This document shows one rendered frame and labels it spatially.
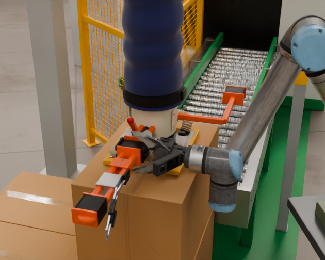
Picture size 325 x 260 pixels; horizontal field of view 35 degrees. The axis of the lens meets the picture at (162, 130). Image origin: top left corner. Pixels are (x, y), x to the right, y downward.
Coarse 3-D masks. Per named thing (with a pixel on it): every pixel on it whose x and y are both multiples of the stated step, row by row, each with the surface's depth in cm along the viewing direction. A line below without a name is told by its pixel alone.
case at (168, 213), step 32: (96, 160) 194; (128, 192) 175; (160, 192) 175; (192, 192) 184; (128, 224) 180; (160, 224) 176; (192, 224) 192; (96, 256) 191; (128, 256) 187; (160, 256) 182; (192, 256) 202
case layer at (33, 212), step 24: (0, 192) 246; (24, 192) 246; (48, 192) 246; (0, 216) 229; (24, 216) 229; (48, 216) 229; (0, 240) 215; (24, 240) 215; (48, 240) 215; (72, 240) 215
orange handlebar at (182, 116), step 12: (228, 108) 201; (192, 120) 195; (204, 120) 194; (216, 120) 192; (120, 156) 168; (132, 156) 168; (120, 168) 166; (132, 168) 166; (96, 192) 150; (108, 192) 150; (84, 216) 140
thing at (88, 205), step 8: (80, 200) 144; (88, 200) 144; (96, 200) 144; (104, 200) 144; (72, 208) 141; (80, 208) 141; (88, 208) 141; (96, 208) 141; (104, 208) 145; (72, 216) 142; (96, 216) 140; (88, 224) 142; (96, 224) 141
